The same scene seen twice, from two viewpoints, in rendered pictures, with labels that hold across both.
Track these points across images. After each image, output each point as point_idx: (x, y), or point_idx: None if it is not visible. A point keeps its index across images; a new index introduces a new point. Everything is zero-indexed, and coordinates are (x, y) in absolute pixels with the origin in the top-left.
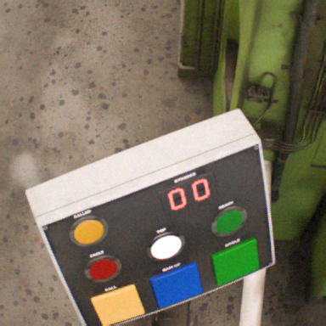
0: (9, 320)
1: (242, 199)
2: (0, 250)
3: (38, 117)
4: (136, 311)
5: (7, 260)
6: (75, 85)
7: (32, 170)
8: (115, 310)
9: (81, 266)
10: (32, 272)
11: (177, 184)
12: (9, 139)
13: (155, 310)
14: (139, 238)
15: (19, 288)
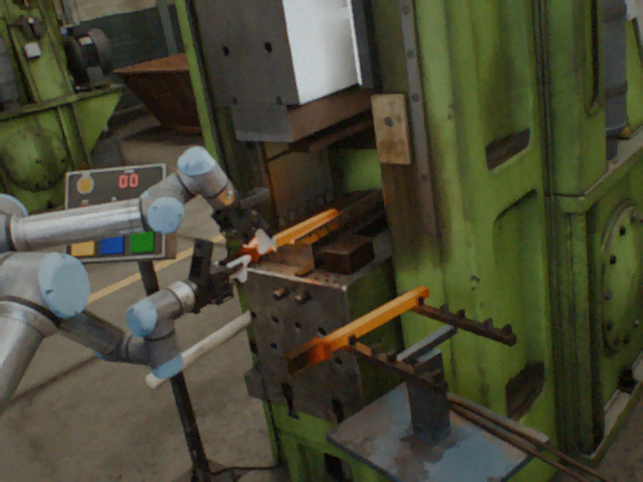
0: (122, 461)
1: None
2: (160, 428)
3: (242, 385)
4: (89, 251)
5: (159, 433)
6: None
7: (217, 404)
8: (79, 244)
9: (76, 206)
10: (166, 443)
11: (125, 173)
12: (218, 388)
13: (99, 257)
14: (104, 199)
15: (149, 448)
